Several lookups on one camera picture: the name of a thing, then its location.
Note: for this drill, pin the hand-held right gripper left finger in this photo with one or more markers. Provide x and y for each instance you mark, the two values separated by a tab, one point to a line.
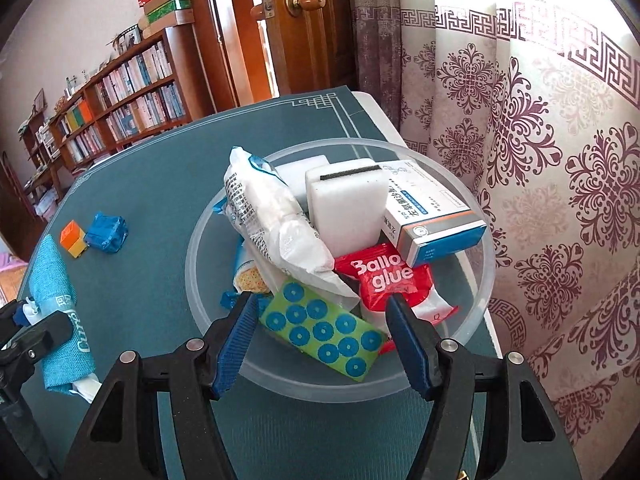
235	340

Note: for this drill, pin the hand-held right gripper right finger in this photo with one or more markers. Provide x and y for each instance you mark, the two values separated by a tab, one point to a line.
410	345

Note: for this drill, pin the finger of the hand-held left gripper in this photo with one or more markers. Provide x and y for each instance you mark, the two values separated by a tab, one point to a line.
20	312
50	327

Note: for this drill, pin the teal cloth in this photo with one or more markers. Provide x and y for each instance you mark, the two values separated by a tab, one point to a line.
55	285

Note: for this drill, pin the clear plastic bowl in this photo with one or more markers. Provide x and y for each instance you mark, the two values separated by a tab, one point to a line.
280	382

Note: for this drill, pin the red and white plastic bag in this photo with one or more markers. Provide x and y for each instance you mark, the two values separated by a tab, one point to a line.
380	280

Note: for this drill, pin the green sheet with blue dots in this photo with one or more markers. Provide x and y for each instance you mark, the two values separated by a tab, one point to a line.
320	330

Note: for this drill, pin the white and blue medicine box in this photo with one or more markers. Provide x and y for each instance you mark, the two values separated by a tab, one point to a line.
425	210

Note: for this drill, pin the white sponge with black stripe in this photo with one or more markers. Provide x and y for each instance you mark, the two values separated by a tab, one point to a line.
345	215

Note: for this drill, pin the small white sponge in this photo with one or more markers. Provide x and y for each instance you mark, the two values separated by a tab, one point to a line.
295	175

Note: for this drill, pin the pink printed blanket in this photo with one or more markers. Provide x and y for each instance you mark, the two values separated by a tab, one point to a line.
7	265

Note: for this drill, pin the orange and yellow block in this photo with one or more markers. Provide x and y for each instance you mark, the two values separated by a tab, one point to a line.
72	235

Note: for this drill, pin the blue plastic packet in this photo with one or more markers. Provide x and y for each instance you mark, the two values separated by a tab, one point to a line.
105	232

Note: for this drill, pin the small wooden shelf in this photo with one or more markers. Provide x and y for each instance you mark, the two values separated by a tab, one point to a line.
40	160

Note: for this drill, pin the patterned curtain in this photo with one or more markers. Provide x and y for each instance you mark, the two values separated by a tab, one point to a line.
550	160

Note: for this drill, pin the wooden bookshelf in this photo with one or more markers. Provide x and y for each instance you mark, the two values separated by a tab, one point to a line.
135	105

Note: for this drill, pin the wooden door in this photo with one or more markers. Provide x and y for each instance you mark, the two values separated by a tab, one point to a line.
310	50

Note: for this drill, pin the brown box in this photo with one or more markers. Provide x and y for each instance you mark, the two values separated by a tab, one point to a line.
167	22

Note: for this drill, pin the green and white box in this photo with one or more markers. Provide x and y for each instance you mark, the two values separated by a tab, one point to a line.
172	6

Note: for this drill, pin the picture frame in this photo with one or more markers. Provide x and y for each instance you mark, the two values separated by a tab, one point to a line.
129	39

